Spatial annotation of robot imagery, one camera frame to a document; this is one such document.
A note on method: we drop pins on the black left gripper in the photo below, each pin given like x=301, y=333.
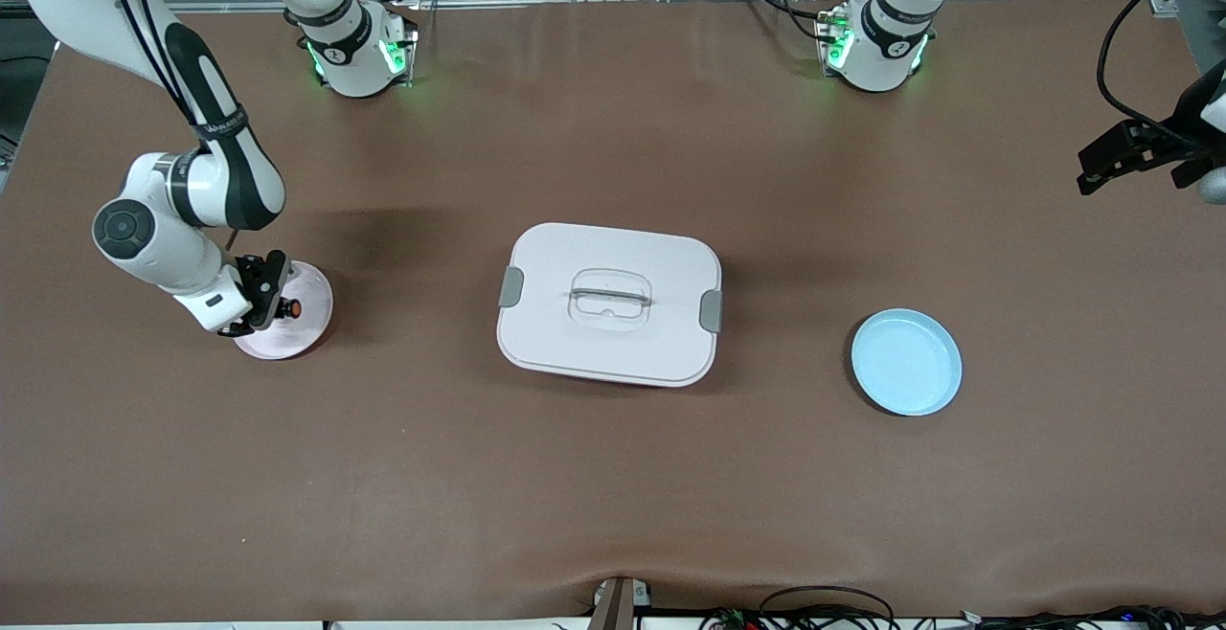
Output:
x=1167, y=143

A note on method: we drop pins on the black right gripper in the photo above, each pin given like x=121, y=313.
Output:
x=256, y=277

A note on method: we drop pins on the orange push-button switch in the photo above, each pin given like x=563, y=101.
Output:
x=293, y=308

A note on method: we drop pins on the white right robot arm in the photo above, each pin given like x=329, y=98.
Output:
x=144, y=237

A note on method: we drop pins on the pink round plate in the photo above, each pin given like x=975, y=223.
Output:
x=302, y=335

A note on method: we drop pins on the light blue round plate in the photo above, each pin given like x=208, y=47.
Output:
x=905, y=362

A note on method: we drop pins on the white lidded storage box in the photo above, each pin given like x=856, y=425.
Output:
x=613, y=343

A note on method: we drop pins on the brown table mat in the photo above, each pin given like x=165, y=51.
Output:
x=613, y=477

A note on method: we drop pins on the silver table edge rail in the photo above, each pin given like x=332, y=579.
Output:
x=623, y=0

